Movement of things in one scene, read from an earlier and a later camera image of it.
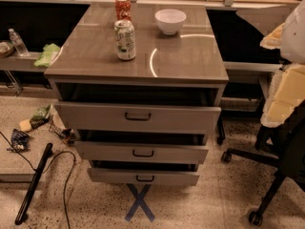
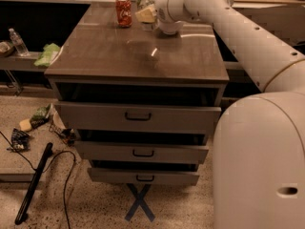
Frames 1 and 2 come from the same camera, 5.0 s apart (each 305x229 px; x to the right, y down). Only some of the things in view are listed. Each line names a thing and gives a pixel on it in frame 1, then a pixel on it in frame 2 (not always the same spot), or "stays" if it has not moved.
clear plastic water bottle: (18, 43) stays
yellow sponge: (25, 125) stays
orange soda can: (123, 8) stays
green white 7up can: (125, 39) → (145, 0)
